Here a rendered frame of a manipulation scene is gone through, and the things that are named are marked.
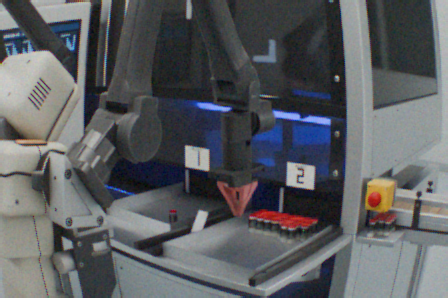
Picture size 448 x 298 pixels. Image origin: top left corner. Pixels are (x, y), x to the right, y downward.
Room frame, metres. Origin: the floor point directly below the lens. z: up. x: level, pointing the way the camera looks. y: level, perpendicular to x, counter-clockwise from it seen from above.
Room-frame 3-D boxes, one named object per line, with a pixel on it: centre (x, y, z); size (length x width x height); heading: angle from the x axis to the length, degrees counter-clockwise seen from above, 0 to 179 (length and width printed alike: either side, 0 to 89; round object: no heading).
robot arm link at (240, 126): (1.19, -0.03, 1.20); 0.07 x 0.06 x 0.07; 144
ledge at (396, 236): (1.40, -0.44, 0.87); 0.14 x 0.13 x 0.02; 142
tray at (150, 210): (1.65, 0.13, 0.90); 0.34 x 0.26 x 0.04; 142
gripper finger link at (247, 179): (1.17, -0.02, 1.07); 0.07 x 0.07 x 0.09; 52
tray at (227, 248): (1.35, -0.07, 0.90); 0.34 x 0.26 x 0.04; 142
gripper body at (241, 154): (1.18, -0.02, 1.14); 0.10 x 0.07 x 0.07; 142
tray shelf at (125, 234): (1.49, 0.04, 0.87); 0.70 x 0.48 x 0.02; 52
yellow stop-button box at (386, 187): (1.38, -0.41, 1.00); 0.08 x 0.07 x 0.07; 142
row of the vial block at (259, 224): (1.44, -0.13, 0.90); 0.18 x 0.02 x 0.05; 52
